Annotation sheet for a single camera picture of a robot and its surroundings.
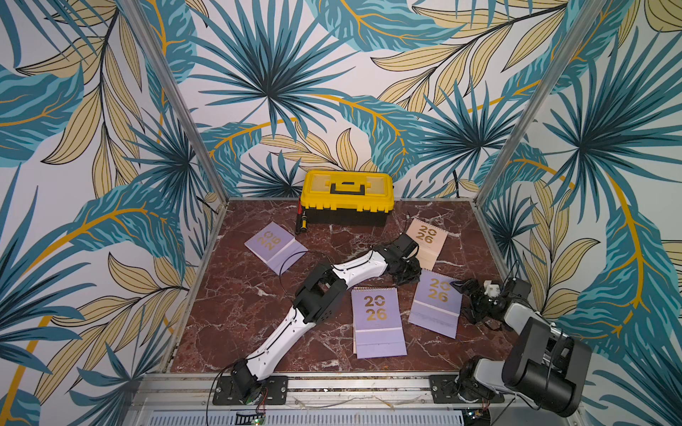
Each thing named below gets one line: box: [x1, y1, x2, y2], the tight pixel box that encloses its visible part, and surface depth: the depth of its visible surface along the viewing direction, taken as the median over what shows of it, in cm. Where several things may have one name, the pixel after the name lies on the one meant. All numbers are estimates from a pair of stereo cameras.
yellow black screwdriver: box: [300, 208, 309, 233], surface depth 111 cm
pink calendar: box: [405, 218, 450, 271], surface depth 108 cm
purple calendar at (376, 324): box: [349, 286, 408, 360], surface depth 84 cm
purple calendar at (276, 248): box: [244, 221, 310, 277], surface depth 105 cm
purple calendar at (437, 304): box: [408, 268, 463, 340], surface depth 90 cm
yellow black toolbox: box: [301, 170, 396, 227], surface depth 102 cm
